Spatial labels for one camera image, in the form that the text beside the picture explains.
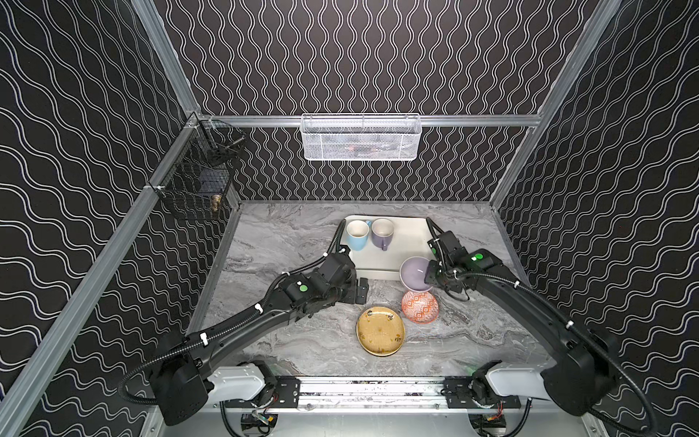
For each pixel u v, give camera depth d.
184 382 0.38
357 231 1.03
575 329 0.42
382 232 1.09
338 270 0.57
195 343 0.41
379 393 0.75
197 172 0.97
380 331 0.84
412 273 0.85
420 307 0.90
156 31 0.72
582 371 0.40
